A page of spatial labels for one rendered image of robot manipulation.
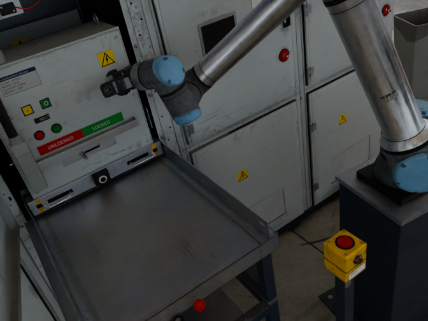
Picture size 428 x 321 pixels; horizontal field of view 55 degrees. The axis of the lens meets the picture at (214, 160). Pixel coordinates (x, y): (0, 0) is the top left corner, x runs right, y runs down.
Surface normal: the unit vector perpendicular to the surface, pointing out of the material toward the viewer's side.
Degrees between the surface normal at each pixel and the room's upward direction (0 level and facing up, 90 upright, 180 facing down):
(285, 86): 90
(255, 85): 90
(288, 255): 0
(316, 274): 0
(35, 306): 90
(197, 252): 0
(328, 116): 90
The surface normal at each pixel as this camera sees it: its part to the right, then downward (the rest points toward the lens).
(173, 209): -0.17, -0.82
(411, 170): -0.14, 0.64
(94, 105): 0.55, 0.38
